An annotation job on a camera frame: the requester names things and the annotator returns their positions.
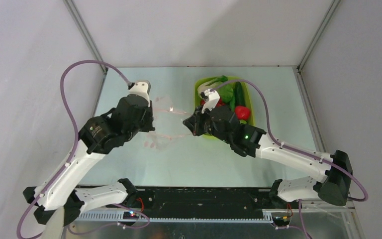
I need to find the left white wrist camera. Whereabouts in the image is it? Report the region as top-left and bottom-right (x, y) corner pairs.
(128, 80), (151, 107)

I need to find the green plastic tray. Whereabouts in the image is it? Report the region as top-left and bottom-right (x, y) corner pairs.
(194, 76), (255, 126)

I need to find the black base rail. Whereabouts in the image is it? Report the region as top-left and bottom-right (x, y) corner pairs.
(121, 186), (298, 220)

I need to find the dark green cucumber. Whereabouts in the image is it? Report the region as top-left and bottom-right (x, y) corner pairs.
(234, 82), (246, 107)

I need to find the red apple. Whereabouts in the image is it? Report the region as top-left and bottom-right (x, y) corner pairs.
(234, 106), (251, 120)

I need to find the clear pink zip bag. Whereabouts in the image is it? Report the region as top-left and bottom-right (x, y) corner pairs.
(144, 96), (192, 150)

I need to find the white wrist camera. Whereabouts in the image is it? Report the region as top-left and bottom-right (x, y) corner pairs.
(200, 89), (220, 114)
(128, 80), (151, 107)

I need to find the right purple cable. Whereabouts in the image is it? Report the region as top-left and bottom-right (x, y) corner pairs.
(207, 79), (369, 203)

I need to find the green lettuce head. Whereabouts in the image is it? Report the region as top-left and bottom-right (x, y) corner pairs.
(197, 75), (234, 103)

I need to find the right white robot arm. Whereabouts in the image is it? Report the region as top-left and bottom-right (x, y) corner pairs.
(183, 106), (353, 208)

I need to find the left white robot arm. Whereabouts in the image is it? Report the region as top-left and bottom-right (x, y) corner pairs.
(23, 93), (155, 226)

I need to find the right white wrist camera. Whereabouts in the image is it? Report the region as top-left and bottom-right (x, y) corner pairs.
(200, 89), (220, 114)

